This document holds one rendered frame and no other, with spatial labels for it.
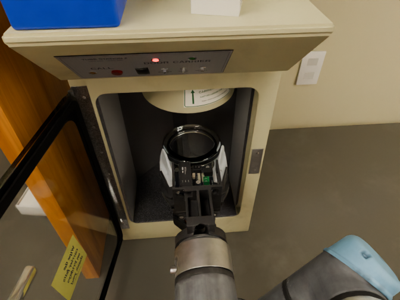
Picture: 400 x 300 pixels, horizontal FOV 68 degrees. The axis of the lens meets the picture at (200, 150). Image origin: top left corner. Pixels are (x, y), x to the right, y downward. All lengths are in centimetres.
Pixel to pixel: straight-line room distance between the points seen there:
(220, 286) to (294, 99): 82
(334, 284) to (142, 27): 33
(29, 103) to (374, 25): 92
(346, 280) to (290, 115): 82
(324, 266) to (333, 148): 73
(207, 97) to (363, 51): 68
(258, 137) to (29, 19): 39
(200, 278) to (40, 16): 31
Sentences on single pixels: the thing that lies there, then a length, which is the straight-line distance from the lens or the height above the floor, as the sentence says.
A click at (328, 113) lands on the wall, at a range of 118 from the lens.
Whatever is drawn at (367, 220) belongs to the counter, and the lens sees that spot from 93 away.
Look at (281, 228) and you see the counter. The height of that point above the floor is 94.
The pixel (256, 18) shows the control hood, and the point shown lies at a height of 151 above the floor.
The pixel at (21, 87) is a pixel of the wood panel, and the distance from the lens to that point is 48.
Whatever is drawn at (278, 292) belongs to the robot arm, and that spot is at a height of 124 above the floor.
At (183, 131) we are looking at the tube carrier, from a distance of 58.
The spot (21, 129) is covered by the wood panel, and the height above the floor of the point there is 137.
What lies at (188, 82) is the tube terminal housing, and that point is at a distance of 46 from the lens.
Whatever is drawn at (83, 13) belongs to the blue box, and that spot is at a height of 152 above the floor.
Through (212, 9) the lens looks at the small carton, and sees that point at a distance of 34.
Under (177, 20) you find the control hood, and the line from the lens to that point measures 33.
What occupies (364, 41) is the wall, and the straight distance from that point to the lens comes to 107.
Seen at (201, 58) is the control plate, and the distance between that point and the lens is 36.
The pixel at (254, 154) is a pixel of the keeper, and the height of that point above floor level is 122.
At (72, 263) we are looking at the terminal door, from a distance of 53.
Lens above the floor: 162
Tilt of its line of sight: 44 degrees down
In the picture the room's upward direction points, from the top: straight up
